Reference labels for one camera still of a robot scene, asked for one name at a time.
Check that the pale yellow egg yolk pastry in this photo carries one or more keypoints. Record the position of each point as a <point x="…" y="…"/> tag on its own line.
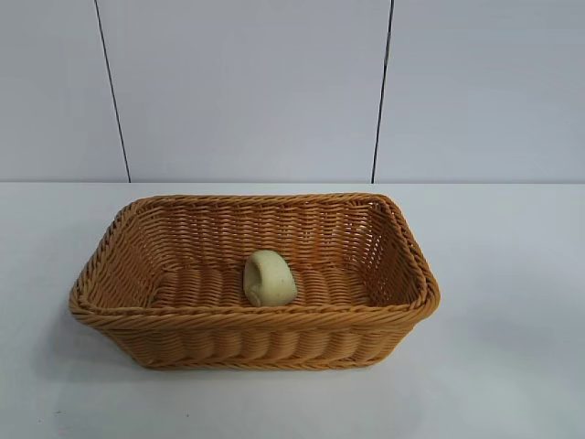
<point x="274" y="288"/>

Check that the brown woven wicker basket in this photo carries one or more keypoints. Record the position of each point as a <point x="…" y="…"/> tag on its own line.
<point x="205" y="329"/>

